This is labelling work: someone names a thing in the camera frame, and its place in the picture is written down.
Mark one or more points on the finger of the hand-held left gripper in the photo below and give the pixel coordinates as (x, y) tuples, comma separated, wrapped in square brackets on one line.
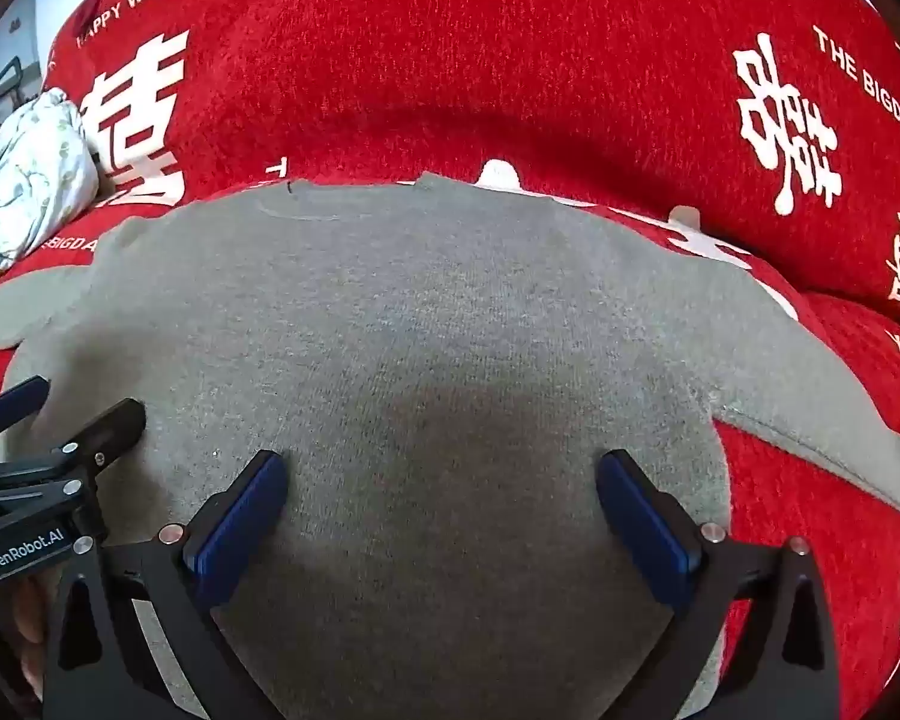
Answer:
[(11, 403), (112, 427)]

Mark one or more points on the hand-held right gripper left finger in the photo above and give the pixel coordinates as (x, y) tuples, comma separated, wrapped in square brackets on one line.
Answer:
[(238, 532)]

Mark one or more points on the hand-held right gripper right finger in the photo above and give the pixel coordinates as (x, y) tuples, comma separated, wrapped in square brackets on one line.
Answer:
[(649, 532)]

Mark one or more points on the grey knit sweater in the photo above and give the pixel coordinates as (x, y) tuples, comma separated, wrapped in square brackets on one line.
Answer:
[(420, 315)]

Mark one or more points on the person's left hand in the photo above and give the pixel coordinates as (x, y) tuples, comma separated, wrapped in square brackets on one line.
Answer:
[(28, 619)]

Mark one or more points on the light blue floral cloth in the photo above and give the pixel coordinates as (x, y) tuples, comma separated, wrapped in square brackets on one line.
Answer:
[(30, 172)]

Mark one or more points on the red printed sofa cover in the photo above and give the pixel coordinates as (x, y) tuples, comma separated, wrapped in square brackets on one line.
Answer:
[(457, 52)]

